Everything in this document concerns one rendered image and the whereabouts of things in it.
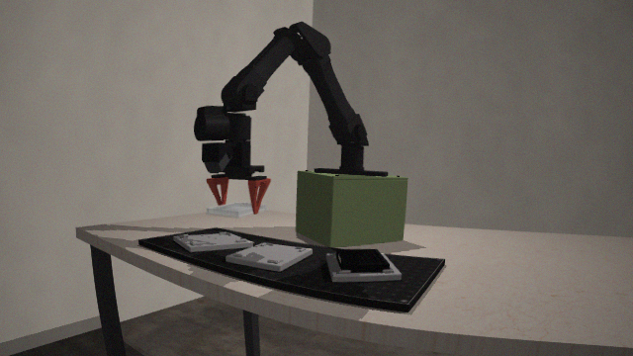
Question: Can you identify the white multi-well plate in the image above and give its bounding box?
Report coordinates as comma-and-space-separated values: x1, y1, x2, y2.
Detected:
206, 202, 268, 219

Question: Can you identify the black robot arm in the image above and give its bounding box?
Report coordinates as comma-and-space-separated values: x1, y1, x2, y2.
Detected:
194, 22, 388, 177

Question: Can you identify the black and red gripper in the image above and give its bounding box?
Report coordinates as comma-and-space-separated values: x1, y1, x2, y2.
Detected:
207, 165, 271, 215

